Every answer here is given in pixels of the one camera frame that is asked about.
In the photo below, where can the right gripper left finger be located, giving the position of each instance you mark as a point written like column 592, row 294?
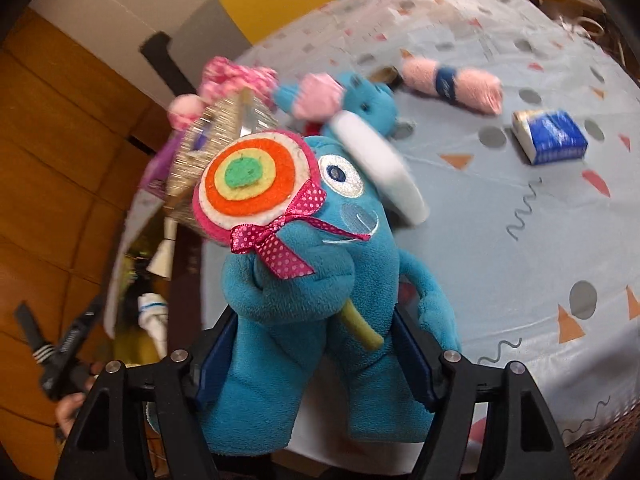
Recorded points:
column 212, row 356

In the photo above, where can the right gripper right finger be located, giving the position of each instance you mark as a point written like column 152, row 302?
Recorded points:
column 418, row 354

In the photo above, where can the blue Tempo tissue pack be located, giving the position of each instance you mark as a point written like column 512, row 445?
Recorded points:
column 548, row 136

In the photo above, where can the purple snack box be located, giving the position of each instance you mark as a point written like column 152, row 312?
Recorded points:
column 157, row 172

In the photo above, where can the gold ornate tissue box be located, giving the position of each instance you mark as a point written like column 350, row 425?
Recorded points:
column 218, row 125

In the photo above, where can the patterned light blue tablecloth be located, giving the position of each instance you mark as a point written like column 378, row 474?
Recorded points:
column 540, row 263

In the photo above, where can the small blue plush bear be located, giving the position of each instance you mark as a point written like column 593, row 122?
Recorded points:
column 318, row 97

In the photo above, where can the pink spotted plush toy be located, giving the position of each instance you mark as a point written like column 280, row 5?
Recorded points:
column 222, row 78

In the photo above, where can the pink rolled towel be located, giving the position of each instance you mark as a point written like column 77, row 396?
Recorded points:
column 470, row 87

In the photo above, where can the small tape roll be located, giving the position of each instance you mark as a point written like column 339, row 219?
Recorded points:
column 388, row 75

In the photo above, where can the multicolour fabric chair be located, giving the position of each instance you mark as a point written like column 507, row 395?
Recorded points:
column 218, row 27

